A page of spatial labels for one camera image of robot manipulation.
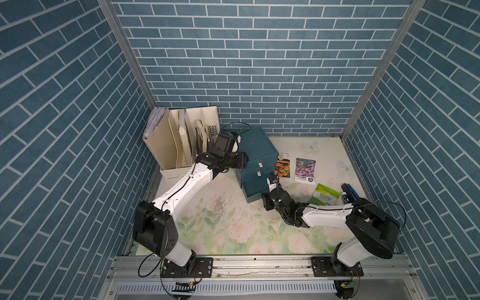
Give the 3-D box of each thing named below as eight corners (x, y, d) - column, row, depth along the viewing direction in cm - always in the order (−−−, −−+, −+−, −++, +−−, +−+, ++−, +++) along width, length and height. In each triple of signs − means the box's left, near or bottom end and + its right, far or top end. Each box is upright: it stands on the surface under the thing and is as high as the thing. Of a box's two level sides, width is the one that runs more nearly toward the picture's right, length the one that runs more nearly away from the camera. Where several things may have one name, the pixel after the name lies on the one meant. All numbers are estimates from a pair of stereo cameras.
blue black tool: (344, 204, 94) (347, 201, 92) (338, 186, 101) (340, 183, 98) (357, 204, 94) (360, 201, 92) (350, 186, 101) (352, 183, 98)
